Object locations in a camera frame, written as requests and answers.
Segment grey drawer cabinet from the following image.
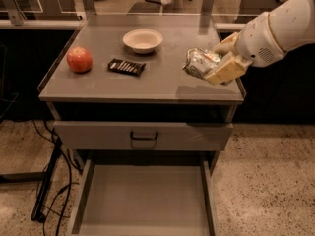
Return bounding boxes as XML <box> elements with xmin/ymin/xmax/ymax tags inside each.
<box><xmin>36</xmin><ymin>13</ymin><xmax>247</xmax><ymax>236</ymax></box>

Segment black floor cables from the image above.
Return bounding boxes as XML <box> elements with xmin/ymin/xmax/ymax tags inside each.
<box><xmin>31</xmin><ymin>119</ymin><xmax>84</xmax><ymax>236</ymax></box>

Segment closed top drawer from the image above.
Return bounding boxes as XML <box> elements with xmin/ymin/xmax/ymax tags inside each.
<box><xmin>54</xmin><ymin>121</ymin><xmax>233</xmax><ymax>151</ymax></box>

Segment red apple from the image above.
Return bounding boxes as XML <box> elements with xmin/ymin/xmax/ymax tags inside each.
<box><xmin>67</xmin><ymin>47</ymin><xmax>93</xmax><ymax>73</ymax></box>

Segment black table leg base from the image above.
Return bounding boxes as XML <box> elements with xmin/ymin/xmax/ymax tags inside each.
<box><xmin>0</xmin><ymin>140</ymin><xmax>61</xmax><ymax>223</ymax></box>

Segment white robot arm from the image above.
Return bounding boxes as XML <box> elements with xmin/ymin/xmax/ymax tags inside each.
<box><xmin>204</xmin><ymin>0</ymin><xmax>315</xmax><ymax>85</ymax></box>

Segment white horizontal rail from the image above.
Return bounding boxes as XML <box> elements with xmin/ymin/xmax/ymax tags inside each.
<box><xmin>0</xmin><ymin>20</ymin><xmax>245</xmax><ymax>32</ymax></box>

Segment white bowl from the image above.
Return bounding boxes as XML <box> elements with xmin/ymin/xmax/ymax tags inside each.
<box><xmin>123</xmin><ymin>29</ymin><xmax>163</xmax><ymax>54</ymax></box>

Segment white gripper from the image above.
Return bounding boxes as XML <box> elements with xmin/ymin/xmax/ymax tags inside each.
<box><xmin>204</xmin><ymin>12</ymin><xmax>286</xmax><ymax>85</ymax></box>

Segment open middle drawer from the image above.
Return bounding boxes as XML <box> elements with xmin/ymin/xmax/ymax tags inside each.
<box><xmin>66</xmin><ymin>158</ymin><xmax>220</xmax><ymax>236</ymax></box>

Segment black drawer handle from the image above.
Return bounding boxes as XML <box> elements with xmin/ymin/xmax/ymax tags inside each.
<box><xmin>130</xmin><ymin>131</ymin><xmax>159</xmax><ymax>141</ymax></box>

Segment dark snack bar packet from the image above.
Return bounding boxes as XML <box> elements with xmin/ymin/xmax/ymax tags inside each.
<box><xmin>107</xmin><ymin>59</ymin><xmax>146</xmax><ymax>77</ymax></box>

